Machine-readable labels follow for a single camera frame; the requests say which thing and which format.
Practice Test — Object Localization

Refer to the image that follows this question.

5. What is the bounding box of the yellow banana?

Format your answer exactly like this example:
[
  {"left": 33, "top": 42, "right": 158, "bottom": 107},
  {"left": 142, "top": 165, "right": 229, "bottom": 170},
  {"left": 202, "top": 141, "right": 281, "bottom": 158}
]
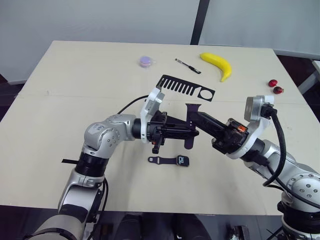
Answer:
[{"left": 199, "top": 51, "right": 233, "bottom": 83}]

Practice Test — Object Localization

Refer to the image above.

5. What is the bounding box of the smartwatch body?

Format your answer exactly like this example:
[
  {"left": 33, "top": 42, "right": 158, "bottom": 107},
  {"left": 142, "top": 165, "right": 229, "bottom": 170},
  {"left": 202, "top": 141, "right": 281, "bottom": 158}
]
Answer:
[{"left": 176, "top": 155, "right": 190, "bottom": 167}]

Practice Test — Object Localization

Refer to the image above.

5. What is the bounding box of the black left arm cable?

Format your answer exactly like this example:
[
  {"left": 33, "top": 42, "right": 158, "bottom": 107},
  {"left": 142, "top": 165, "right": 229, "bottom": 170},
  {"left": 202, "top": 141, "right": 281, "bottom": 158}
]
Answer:
[{"left": 96, "top": 94, "right": 151, "bottom": 221}]

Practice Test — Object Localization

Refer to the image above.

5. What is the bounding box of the black slotted watch stand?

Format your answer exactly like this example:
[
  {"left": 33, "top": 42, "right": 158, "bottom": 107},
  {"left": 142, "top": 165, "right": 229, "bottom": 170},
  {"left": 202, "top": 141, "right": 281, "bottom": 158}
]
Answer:
[{"left": 155, "top": 74, "right": 216, "bottom": 103}]

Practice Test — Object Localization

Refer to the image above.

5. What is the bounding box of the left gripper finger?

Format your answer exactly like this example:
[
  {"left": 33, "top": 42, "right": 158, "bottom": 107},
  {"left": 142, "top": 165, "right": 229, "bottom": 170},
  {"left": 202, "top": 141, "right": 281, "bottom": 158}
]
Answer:
[
  {"left": 165, "top": 115, "right": 196, "bottom": 131},
  {"left": 161, "top": 128, "right": 200, "bottom": 144}
]

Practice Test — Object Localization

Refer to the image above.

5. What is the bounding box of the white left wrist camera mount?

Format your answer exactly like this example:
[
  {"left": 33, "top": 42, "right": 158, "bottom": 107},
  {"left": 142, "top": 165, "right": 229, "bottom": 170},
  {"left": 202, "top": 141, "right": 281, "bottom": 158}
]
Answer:
[{"left": 139, "top": 87, "right": 166, "bottom": 145}]

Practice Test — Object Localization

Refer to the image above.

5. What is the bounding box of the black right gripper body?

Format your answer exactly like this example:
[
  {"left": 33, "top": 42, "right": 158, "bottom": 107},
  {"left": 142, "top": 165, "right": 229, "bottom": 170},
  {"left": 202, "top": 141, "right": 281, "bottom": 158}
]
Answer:
[{"left": 211, "top": 118, "right": 250, "bottom": 155}]

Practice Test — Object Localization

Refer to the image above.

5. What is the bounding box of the black pen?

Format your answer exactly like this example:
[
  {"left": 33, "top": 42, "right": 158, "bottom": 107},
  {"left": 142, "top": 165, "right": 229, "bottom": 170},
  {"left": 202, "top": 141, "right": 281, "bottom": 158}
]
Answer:
[{"left": 174, "top": 57, "right": 202, "bottom": 75}]

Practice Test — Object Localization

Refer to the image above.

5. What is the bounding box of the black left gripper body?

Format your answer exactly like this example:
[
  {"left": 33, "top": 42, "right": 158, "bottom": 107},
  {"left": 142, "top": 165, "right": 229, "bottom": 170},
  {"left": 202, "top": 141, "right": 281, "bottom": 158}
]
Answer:
[{"left": 146, "top": 111, "right": 168, "bottom": 155}]

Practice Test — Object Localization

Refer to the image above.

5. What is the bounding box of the purple round container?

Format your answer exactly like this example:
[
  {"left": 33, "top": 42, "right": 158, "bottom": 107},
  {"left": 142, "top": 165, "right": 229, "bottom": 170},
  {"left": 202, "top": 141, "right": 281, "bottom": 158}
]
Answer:
[{"left": 138, "top": 55, "right": 157, "bottom": 69}]

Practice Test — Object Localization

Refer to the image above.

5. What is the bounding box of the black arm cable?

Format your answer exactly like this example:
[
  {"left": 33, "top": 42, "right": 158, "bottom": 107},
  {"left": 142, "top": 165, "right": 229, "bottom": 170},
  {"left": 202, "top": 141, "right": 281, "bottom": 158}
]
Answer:
[
  {"left": 96, "top": 94, "right": 151, "bottom": 221},
  {"left": 261, "top": 103, "right": 287, "bottom": 193}
]

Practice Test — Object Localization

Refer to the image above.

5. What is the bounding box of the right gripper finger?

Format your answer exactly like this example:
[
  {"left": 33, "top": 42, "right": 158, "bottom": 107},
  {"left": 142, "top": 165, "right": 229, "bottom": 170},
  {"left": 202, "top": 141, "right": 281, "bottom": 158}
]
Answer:
[
  {"left": 189, "top": 113, "right": 225, "bottom": 141},
  {"left": 198, "top": 112, "right": 229, "bottom": 135}
]

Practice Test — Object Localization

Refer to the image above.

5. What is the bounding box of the black vertical pillar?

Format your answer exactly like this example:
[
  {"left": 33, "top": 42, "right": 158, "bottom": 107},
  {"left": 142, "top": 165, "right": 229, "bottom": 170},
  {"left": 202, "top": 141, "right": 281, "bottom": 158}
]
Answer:
[{"left": 189, "top": 0, "right": 211, "bottom": 46}]

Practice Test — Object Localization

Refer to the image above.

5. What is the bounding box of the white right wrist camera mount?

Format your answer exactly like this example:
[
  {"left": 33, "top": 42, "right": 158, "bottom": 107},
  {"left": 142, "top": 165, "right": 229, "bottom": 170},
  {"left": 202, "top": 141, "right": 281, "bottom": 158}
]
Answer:
[{"left": 226, "top": 94, "right": 276, "bottom": 160}]

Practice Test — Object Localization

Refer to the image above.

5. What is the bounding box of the white furniture frame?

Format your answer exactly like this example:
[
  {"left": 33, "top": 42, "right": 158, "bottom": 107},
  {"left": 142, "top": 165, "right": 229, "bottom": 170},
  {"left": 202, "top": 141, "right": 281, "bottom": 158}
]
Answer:
[{"left": 297, "top": 59, "right": 320, "bottom": 95}]

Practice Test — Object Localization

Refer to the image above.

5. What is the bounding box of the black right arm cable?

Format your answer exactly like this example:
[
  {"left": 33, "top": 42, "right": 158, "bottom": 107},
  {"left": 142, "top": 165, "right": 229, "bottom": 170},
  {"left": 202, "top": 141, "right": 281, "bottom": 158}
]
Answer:
[{"left": 261, "top": 103, "right": 287, "bottom": 193}]

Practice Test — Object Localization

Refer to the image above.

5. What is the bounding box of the purple watch strap with holes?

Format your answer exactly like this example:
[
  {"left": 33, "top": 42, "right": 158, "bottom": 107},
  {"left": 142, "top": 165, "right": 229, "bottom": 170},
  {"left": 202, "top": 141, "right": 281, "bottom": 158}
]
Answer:
[{"left": 147, "top": 156, "right": 178, "bottom": 165}]

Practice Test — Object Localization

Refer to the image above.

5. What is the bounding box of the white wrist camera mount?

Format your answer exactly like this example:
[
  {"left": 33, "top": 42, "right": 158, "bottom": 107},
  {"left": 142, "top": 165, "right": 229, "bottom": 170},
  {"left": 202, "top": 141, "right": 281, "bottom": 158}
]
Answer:
[
  {"left": 226, "top": 94, "right": 276, "bottom": 160},
  {"left": 139, "top": 87, "right": 166, "bottom": 145}
]

